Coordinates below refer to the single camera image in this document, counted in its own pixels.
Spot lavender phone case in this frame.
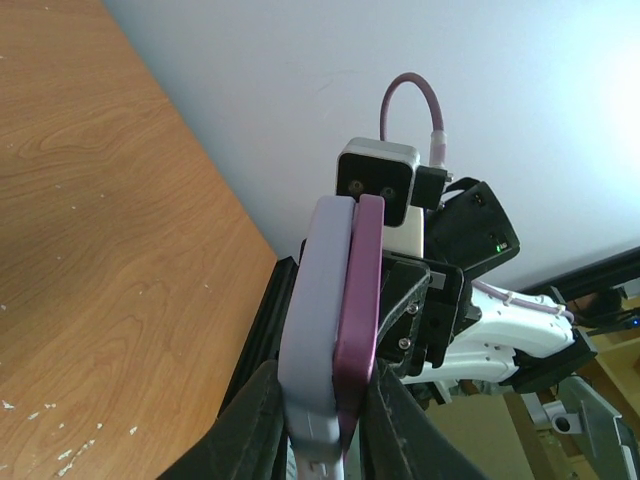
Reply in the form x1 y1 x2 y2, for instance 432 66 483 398
278 196 355 479

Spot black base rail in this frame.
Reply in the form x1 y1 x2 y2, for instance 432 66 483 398
218 256 298 416

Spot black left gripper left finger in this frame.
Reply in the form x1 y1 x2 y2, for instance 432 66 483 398
167 360 287 480

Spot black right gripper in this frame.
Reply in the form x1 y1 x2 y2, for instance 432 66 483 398
376 178 520 378

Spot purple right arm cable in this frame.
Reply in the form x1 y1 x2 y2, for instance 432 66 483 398
379 73 576 321

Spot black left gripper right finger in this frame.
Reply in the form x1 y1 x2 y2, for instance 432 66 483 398
359 360 486 480

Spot red-edged black phone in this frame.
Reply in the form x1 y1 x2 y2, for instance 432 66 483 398
333 194 385 452

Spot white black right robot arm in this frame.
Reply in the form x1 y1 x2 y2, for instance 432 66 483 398
376 178 597 403

